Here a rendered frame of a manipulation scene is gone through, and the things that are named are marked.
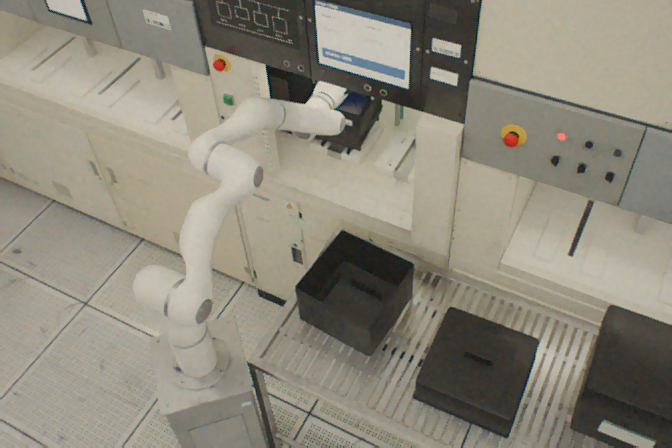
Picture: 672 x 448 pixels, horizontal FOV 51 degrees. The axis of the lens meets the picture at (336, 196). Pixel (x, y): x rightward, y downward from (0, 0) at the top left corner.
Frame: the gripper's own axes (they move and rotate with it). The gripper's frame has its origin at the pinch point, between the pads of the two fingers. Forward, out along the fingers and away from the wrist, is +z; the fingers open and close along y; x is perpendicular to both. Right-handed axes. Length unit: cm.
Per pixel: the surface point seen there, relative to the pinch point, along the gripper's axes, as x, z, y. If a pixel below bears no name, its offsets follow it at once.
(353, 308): -43, -61, 30
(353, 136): -19.1, -8.6, 7.4
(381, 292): -43, -51, 36
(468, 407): -36, -82, 75
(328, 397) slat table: -44, -92, 35
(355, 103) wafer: -12.5, 1.1, 4.1
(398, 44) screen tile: 41, -30, 32
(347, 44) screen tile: 36.4, -29.2, 16.4
